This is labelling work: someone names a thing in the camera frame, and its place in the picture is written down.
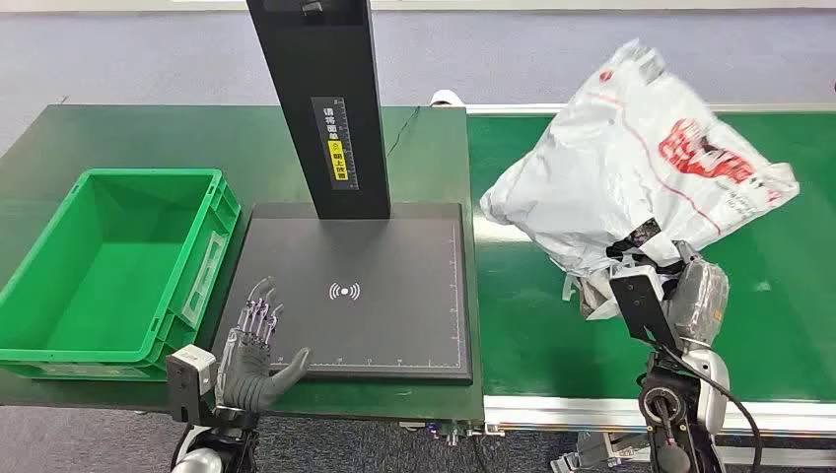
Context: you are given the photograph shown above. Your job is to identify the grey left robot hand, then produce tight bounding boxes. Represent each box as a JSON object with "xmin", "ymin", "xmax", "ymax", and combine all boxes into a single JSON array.
[{"xmin": 215, "ymin": 276, "xmax": 313, "ymax": 414}]

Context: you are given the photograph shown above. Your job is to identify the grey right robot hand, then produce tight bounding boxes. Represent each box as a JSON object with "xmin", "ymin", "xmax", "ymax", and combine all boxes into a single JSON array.
[{"xmin": 665, "ymin": 241, "xmax": 731, "ymax": 351}]

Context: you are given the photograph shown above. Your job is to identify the white plastic mail package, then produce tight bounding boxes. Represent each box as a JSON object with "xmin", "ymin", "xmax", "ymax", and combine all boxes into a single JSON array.
[{"xmin": 479, "ymin": 38, "xmax": 801, "ymax": 321}]

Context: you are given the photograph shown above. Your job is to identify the black weighing platform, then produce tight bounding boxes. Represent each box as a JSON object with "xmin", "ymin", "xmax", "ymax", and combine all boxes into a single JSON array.
[{"xmin": 207, "ymin": 202, "xmax": 473, "ymax": 384}]

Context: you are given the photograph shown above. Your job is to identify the green plastic basket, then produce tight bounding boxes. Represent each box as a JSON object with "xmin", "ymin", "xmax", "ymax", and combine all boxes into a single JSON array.
[{"xmin": 0, "ymin": 168, "xmax": 244, "ymax": 382}]

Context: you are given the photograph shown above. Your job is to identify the green conveyor belt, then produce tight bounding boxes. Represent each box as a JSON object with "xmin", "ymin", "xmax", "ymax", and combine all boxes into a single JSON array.
[{"xmin": 466, "ymin": 111, "xmax": 836, "ymax": 403}]

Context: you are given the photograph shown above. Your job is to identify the metal connectors under table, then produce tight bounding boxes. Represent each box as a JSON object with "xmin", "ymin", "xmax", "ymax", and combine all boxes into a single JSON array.
[{"xmin": 398, "ymin": 421, "xmax": 508, "ymax": 449}]

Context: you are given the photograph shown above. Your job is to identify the black yellow ruler label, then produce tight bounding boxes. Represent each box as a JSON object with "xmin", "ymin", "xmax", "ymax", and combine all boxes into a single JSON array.
[{"xmin": 311, "ymin": 96, "xmax": 360, "ymax": 192}]

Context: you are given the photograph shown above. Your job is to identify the black scanner column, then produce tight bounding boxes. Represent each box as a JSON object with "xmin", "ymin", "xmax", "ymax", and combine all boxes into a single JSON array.
[{"xmin": 245, "ymin": 0, "xmax": 391, "ymax": 222}]

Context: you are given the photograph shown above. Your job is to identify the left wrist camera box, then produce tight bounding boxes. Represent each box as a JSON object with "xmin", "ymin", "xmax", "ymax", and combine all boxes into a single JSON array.
[{"xmin": 166, "ymin": 345, "xmax": 218, "ymax": 423}]

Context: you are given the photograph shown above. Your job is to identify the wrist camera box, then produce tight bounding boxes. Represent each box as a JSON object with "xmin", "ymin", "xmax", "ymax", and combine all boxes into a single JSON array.
[
  {"xmin": 166, "ymin": 345, "xmax": 218, "ymax": 423},
  {"xmin": 609, "ymin": 264, "xmax": 684, "ymax": 355}
]

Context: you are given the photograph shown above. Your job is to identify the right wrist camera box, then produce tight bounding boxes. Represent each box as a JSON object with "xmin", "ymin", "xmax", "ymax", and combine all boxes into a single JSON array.
[{"xmin": 609, "ymin": 264, "xmax": 684, "ymax": 355}]

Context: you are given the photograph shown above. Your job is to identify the silver conveyor frame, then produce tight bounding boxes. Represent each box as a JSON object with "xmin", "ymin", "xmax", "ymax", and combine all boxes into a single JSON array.
[{"xmin": 464, "ymin": 101, "xmax": 836, "ymax": 473}]

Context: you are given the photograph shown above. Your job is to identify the thin black cable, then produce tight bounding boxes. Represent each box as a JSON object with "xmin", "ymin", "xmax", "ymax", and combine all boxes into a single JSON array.
[{"xmin": 386, "ymin": 105, "xmax": 421, "ymax": 159}]

